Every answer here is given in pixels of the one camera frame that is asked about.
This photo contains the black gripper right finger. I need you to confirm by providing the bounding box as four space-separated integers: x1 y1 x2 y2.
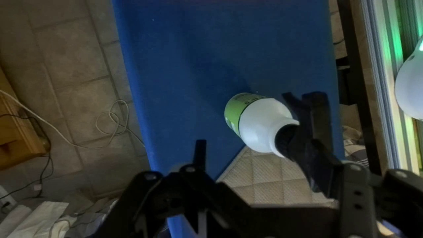
280 89 423 238

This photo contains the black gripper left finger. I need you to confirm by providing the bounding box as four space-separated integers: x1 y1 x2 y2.
99 138 250 238

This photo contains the white spray bottle green label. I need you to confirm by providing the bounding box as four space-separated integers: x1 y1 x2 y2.
223 91 309 161

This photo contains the white bed sheet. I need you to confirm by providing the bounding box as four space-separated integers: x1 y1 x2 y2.
0 197 116 238

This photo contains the blue covered ironing board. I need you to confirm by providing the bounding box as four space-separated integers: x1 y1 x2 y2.
111 0 345 238

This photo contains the wooden nightstand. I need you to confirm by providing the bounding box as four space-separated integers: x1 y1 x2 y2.
0 64 49 171

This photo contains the black power cable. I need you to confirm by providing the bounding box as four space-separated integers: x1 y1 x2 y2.
0 111 57 201

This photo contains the white power cable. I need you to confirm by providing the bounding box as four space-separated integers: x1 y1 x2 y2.
0 87 146 149

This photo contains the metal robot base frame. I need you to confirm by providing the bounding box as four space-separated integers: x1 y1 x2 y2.
361 0 423 177

